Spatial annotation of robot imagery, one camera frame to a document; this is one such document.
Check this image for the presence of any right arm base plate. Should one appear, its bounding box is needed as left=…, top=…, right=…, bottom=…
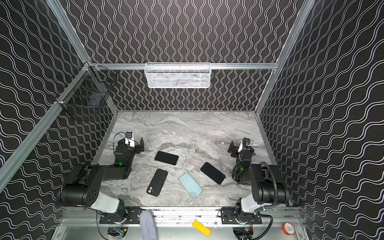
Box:
left=218, top=207, right=262, bottom=225

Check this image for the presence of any light blue phone case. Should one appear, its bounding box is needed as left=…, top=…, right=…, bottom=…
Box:
left=179, top=173, right=203, bottom=200

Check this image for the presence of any yellow tag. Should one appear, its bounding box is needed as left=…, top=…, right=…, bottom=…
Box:
left=193, top=220, right=212, bottom=237

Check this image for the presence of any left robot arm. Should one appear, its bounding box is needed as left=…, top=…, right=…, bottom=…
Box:
left=58, top=138, right=145, bottom=224

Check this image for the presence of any aluminium front rail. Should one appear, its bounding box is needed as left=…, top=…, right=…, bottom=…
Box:
left=59, top=205, right=304, bottom=228

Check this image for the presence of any red tape roll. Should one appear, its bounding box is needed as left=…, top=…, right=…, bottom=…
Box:
left=282, top=223, right=296, bottom=236

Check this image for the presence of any black wire basket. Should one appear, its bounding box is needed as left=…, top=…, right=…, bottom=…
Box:
left=57, top=62, right=118, bottom=122

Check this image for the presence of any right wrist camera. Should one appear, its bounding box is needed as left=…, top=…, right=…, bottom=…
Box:
left=238, top=138, right=251, bottom=153

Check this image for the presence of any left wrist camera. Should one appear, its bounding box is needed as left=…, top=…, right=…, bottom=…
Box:
left=125, top=132, right=135, bottom=148

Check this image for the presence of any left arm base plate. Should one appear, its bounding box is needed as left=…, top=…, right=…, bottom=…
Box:
left=99, top=207, right=143, bottom=225

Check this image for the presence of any black phone upper left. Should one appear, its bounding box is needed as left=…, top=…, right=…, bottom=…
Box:
left=155, top=151, right=179, bottom=166

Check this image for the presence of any blue phone black screen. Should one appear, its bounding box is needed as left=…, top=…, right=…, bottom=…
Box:
left=200, top=162, right=226, bottom=185

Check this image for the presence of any white wire basket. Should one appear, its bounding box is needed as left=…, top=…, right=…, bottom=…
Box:
left=144, top=62, right=212, bottom=89

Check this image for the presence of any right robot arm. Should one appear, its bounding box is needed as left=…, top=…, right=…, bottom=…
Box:
left=221, top=138, right=289, bottom=225

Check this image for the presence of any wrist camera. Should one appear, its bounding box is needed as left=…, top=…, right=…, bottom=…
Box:
left=125, top=132, right=135, bottom=148
left=238, top=138, right=251, bottom=153

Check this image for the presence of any black phone case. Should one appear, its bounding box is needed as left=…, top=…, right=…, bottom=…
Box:
left=147, top=169, right=168, bottom=197

